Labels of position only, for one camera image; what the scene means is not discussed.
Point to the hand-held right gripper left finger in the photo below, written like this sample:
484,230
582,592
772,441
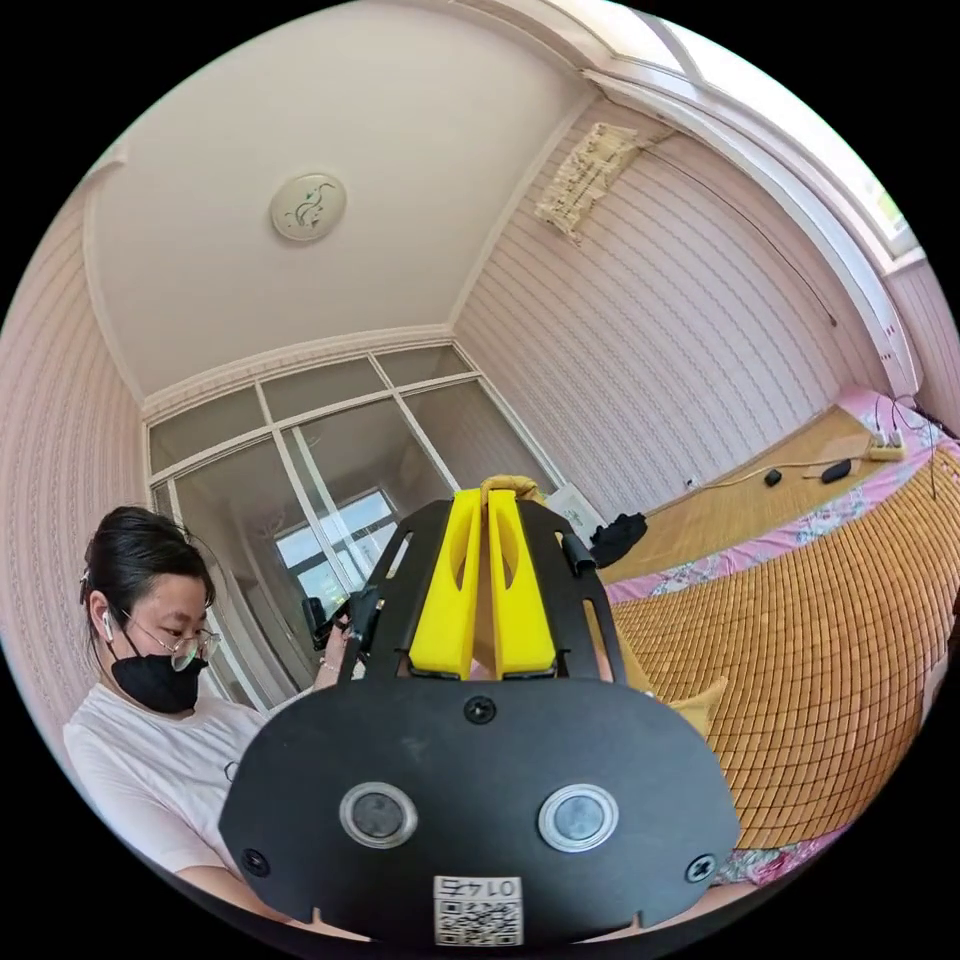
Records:
450,600

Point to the person's left hand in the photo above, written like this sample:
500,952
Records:
330,652

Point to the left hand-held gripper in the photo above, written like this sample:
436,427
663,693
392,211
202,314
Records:
366,619

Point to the glass partition window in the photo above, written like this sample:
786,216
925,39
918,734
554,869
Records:
330,480

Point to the yellow short sleeve shirt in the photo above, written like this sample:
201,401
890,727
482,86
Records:
694,709

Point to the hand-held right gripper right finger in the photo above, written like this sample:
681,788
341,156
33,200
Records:
525,622

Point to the bed with woven mat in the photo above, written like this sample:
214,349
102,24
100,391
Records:
795,645

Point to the white framed window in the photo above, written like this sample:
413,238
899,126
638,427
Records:
810,127

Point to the person's body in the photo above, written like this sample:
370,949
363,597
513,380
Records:
150,757

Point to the black garment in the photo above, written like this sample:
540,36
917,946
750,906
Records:
619,538

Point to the white power strip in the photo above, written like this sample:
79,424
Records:
886,446

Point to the woven wall hanging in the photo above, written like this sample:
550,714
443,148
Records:
585,180

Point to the round ceiling lamp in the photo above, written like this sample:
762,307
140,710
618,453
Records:
307,208

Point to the black pouch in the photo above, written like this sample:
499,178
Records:
836,470

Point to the person's right forearm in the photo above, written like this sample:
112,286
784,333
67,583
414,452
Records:
232,892

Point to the white framed picture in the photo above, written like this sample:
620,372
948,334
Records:
576,510

